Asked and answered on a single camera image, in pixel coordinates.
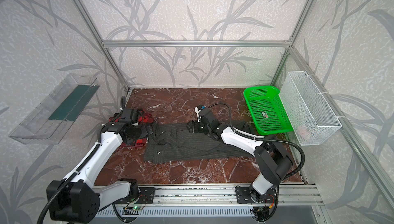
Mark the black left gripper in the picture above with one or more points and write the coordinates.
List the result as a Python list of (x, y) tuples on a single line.
[(146, 129)]

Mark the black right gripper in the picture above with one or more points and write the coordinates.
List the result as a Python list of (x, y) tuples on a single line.
[(195, 127)]

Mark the grey pinstriped long sleeve shirt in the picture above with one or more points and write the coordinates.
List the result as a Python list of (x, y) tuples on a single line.
[(173, 142)]

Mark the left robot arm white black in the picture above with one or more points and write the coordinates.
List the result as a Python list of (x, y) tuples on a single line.
[(74, 200)]

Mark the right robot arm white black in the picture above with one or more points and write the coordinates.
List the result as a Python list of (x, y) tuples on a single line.
[(272, 157)]

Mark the red black plaid folded shirt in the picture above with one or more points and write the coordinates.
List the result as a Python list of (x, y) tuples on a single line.
[(135, 117)]

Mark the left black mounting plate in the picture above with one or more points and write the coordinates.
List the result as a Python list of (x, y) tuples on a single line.
[(147, 195)]

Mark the black mounting plate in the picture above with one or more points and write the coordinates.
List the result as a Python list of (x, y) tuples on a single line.
[(244, 194), (147, 195)]

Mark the green plastic basket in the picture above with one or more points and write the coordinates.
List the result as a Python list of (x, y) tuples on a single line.
[(267, 110)]

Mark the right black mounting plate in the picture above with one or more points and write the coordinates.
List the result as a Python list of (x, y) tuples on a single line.
[(244, 194)]

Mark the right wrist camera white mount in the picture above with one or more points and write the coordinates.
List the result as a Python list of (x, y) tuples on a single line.
[(200, 110)]

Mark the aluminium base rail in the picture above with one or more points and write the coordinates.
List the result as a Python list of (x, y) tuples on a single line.
[(182, 195)]

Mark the clear plastic wall tray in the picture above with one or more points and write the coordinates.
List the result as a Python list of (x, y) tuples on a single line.
[(48, 123)]

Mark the aluminium horizontal frame bar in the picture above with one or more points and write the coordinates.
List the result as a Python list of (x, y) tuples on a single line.
[(187, 43)]

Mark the white wire mesh basket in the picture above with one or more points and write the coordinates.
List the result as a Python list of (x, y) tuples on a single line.
[(311, 117)]

